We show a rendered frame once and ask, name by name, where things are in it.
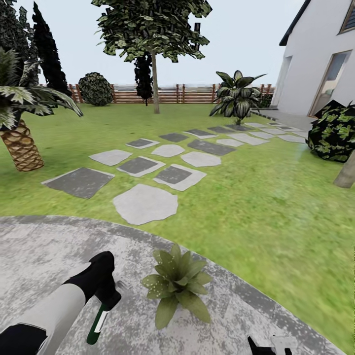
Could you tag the insectifuge atomizer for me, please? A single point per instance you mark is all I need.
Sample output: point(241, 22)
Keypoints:
point(98, 325)

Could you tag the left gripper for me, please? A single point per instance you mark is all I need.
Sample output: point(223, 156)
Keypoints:
point(109, 296)

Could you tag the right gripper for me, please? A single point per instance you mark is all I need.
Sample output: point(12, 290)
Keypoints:
point(264, 350)

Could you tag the fixed window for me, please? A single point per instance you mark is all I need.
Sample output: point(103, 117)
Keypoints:
point(330, 81)

